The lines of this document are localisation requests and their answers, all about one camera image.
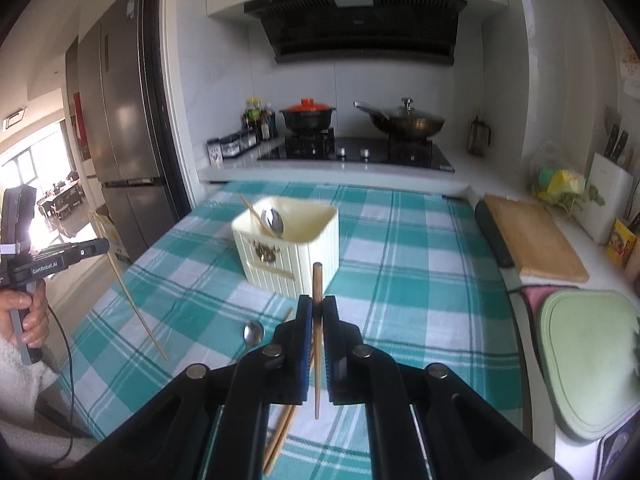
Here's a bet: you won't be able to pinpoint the dark sauce bottle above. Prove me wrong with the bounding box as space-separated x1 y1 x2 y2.
262 104 279 141

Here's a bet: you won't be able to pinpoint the glass jug with metal frame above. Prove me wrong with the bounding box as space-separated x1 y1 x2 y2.
468 115 492 156

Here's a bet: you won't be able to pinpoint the steel wok with glass lid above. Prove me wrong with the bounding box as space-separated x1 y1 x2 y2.
353 97 446 140

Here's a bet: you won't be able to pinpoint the cream ribbed utensil holder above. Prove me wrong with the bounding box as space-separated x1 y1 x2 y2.
230 196 340 298

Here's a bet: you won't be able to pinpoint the black handled knives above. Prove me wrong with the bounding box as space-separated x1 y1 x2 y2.
602 124 637 172

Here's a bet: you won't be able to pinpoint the steel refrigerator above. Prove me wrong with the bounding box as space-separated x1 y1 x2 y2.
65 0 177 262

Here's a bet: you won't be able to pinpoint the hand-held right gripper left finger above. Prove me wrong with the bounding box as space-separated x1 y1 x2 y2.
65 294 315 480

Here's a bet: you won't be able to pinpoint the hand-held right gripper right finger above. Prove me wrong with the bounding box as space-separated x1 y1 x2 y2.
322 296 556 480

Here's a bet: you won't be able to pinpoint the yellow packet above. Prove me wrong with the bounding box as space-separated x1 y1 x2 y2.
607 217 639 264

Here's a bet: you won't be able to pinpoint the black gas stove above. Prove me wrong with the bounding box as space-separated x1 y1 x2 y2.
257 130 456 174

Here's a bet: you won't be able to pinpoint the metal spoon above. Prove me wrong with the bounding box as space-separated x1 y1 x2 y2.
260 208 285 239
243 320 265 352

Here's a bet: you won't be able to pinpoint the plastic bag with sponges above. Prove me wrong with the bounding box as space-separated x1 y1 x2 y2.
529 142 607 212

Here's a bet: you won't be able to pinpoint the black lidded seasoning containers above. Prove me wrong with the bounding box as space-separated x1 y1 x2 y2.
220 131 259 158

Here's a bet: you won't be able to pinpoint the teal checked tablecloth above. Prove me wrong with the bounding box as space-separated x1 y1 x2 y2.
55 180 527 480

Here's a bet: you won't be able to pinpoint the person's left hand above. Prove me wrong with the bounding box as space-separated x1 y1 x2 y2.
0 279 51 350

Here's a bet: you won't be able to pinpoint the pink cloth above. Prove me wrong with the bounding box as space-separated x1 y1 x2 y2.
519 283 552 313

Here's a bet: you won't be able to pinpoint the yellow cap sauce bottle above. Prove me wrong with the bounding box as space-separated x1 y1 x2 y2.
243 97 264 142

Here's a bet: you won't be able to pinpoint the black oblong object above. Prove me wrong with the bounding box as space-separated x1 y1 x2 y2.
473 199 516 269

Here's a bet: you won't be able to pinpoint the white knife block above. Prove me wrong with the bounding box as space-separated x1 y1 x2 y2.
581 152 636 246

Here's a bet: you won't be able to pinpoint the person's left forearm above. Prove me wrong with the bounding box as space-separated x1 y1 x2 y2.
0 334 62 413

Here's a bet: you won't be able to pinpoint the black range hood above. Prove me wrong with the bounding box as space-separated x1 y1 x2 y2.
243 0 469 66

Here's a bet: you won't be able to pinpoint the cardboard box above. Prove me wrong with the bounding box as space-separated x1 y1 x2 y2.
92 204 134 267

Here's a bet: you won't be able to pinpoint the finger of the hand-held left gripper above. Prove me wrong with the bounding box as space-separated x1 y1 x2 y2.
60 238 110 267

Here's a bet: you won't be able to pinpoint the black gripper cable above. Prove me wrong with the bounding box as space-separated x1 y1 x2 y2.
45 300 97 467

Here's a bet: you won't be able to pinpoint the green cutting board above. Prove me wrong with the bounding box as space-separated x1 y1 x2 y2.
537 290 640 444

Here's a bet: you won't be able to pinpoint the black clay pot orange lid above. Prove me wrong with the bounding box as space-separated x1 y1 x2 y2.
278 98 337 137

